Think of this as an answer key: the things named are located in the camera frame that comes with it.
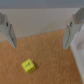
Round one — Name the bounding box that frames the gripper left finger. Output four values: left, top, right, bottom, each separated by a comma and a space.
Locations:
0, 12, 18, 49

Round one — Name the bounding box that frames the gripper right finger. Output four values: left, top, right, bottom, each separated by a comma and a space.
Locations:
63, 9, 84, 50

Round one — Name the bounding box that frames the yellow block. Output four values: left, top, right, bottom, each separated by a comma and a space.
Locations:
21, 58, 37, 74

